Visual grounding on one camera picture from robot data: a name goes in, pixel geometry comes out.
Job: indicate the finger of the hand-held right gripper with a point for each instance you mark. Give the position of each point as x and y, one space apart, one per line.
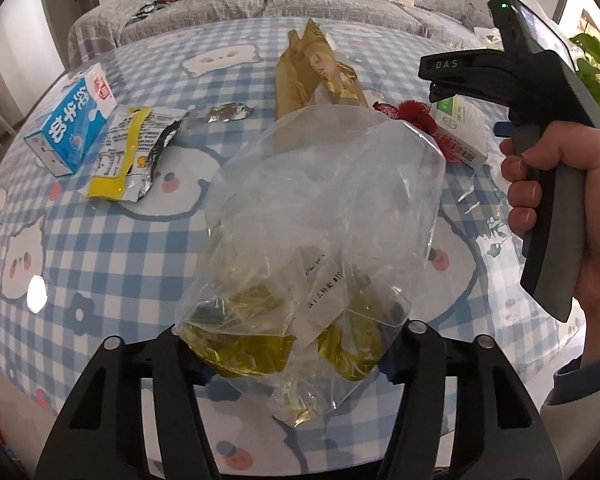
460 65
475 91

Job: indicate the blue white milk carton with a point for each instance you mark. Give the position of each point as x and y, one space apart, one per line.
70 120

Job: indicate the grey covered sofa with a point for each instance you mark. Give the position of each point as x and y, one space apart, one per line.
220 12

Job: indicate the gold brown bag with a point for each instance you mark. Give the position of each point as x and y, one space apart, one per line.
300 75

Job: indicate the clear plastic bag gold wrappers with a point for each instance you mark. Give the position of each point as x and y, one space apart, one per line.
305 185

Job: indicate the green potted plant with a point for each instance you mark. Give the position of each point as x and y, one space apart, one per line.
595 60

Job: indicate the silver foil blister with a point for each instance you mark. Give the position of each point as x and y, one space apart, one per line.
230 111

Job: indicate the person's right forearm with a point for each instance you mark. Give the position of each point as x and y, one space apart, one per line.
590 400

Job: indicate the white green medicine box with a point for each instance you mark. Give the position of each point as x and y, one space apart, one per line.
460 120

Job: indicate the blue checkered printed tablecloth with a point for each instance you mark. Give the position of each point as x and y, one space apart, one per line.
105 270

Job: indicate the red mesh net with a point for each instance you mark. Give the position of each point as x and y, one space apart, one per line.
420 112

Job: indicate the yellow snack wrapper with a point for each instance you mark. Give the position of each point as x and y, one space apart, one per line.
125 160

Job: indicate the silver foil packet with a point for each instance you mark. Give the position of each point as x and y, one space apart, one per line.
147 12

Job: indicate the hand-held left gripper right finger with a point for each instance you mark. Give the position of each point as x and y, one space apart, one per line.
420 375

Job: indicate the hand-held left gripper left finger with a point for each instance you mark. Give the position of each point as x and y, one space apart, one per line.
175 385

